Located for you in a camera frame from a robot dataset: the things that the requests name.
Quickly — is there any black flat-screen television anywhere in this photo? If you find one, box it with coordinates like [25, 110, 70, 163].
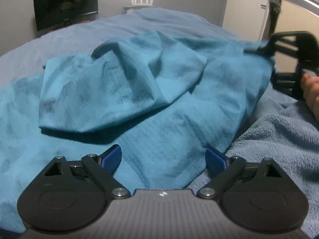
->
[33, 0, 98, 32]

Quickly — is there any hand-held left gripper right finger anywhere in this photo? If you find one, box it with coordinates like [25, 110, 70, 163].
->
[196, 146, 285, 200]

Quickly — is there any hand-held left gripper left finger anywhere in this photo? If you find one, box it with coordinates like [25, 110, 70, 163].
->
[43, 144, 131, 200]

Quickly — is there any teal zip-up jacket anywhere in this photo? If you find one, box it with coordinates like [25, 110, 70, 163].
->
[0, 29, 276, 235]

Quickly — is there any dark hanging cloth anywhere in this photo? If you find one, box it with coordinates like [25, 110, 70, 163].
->
[268, 0, 284, 38]

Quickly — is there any white wardrobe door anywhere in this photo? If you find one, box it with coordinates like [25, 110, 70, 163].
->
[222, 0, 274, 41]

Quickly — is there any blue fleece bed blanket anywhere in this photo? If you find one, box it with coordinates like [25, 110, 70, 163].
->
[0, 7, 319, 239]

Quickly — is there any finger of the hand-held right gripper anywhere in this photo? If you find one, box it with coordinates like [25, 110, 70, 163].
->
[244, 30, 315, 58]
[271, 72, 303, 100]

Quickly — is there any person's right hand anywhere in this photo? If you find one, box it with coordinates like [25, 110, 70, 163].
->
[300, 70, 319, 123]

